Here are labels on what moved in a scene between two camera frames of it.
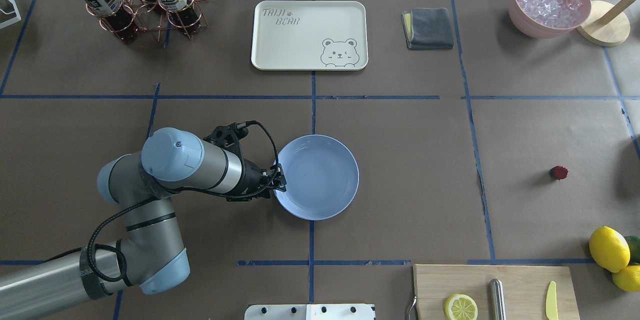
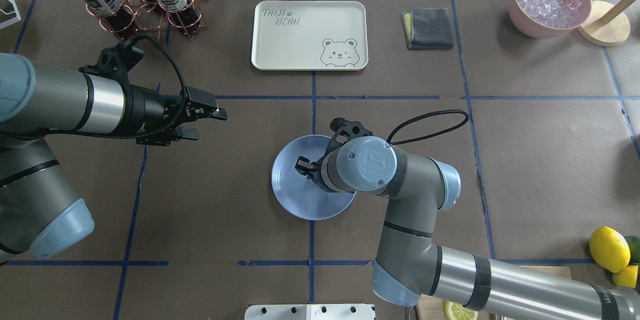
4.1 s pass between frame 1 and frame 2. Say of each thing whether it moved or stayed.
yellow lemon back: stayed
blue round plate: stayed
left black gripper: moved
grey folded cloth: stayed
